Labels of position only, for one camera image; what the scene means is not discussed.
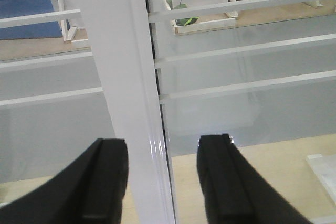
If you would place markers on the white wooden planter frame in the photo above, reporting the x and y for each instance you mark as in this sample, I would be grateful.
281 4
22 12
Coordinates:
199 22

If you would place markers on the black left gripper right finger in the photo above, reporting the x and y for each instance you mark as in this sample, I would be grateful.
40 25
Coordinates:
234 192

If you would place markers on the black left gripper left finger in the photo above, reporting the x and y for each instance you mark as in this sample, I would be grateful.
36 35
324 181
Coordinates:
89 190

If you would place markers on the white fixed glass panel frame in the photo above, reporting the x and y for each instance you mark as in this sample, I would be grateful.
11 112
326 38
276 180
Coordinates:
56 101

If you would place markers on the white framed transparent sliding door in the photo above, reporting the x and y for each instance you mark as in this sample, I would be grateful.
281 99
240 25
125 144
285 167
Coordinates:
268 82

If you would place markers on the green plant leaves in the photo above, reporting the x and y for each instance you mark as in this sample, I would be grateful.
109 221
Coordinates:
183 21

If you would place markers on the white wooden support stand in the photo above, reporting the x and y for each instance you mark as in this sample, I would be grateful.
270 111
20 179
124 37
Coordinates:
73 29

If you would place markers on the blue door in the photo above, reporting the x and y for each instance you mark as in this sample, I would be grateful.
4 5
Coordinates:
15 8

